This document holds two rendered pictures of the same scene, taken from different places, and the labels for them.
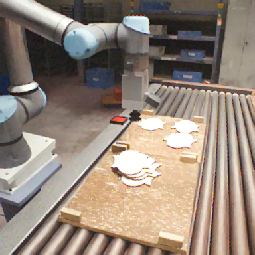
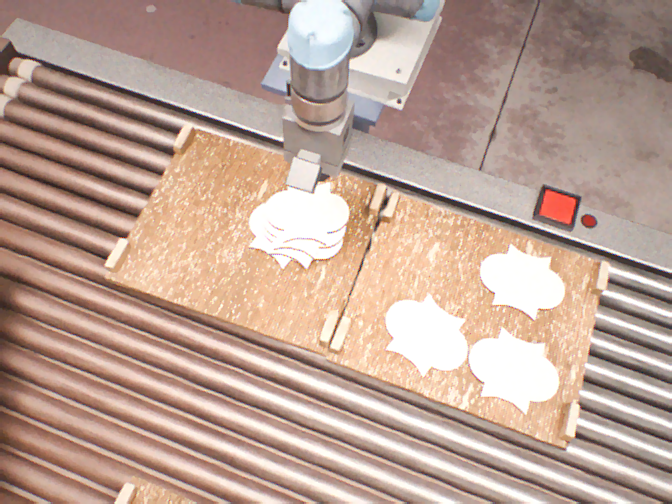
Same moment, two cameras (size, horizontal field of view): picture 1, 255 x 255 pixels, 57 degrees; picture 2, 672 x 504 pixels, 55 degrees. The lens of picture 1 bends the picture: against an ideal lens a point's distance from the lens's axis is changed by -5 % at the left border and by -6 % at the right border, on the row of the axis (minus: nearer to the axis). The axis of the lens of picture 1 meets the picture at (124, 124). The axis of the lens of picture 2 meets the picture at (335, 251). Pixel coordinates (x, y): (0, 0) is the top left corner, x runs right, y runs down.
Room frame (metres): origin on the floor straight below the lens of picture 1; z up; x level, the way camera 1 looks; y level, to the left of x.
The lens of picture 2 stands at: (0.76, -0.61, 1.98)
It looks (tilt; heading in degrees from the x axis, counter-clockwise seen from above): 63 degrees down; 87
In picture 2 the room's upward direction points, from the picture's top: 4 degrees clockwise
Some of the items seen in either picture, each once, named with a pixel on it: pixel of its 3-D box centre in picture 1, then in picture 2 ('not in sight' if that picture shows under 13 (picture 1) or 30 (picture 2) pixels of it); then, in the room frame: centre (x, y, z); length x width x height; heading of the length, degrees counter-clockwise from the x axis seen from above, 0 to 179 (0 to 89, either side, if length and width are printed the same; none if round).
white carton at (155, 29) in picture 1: (157, 29); not in sight; (5.69, -0.71, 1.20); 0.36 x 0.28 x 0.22; 57
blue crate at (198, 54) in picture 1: (193, 54); not in sight; (5.40, -1.48, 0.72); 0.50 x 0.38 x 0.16; 62
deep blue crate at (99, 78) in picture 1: (100, 78); not in sight; (5.33, 0.52, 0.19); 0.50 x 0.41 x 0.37; 62
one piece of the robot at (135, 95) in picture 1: (142, 87); (311, 141); (0.74, -0.05, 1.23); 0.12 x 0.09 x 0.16; 71
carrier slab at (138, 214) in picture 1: (138, 188); (252, 232); (0.64, -0.04, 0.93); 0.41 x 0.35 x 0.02; 162
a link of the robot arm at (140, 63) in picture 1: (135, 62); (316, 92); (0.75, -0.03, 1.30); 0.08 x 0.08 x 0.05
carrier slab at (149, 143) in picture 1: (165, 134); (471, 310); (1.03, -0.19, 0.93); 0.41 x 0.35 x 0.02; 160
